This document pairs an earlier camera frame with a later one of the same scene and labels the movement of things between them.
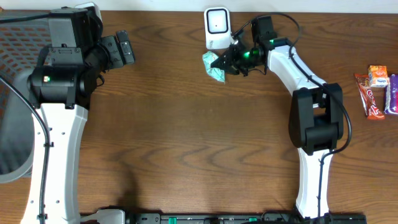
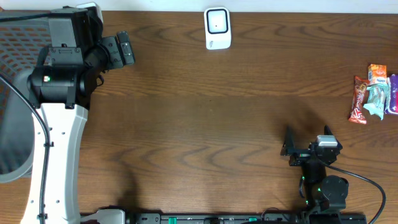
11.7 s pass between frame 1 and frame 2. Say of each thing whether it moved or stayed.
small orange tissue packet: stayed
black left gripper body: stayed
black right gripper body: moved
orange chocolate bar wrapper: moved
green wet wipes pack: moved
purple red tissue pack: stayed
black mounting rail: stayed
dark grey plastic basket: stayed
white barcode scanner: stayed
